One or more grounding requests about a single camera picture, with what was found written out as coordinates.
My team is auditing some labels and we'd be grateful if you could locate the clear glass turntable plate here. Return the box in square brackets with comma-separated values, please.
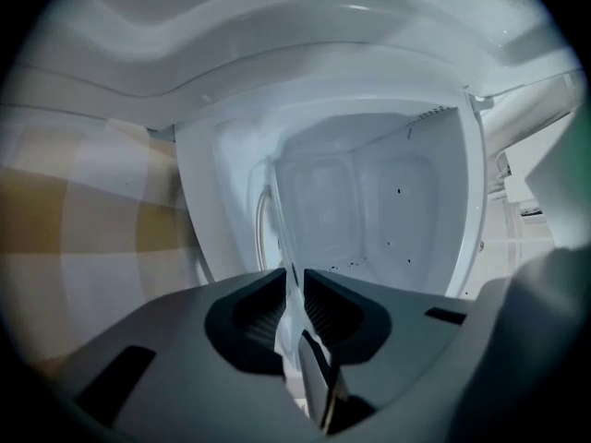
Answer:
[251, 152, 345, 436]

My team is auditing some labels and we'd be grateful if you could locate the white air conditioner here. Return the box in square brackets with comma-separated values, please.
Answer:
[501, 148, 555, 221]

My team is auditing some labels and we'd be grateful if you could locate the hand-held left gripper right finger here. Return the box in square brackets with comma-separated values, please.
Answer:
[304, 269, 476, 443]

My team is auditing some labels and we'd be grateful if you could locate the white microwave oven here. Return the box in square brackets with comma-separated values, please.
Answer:
[0, 0, 587, 302]

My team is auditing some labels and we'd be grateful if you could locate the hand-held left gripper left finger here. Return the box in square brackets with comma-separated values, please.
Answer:
[59, 268, 320, 443]

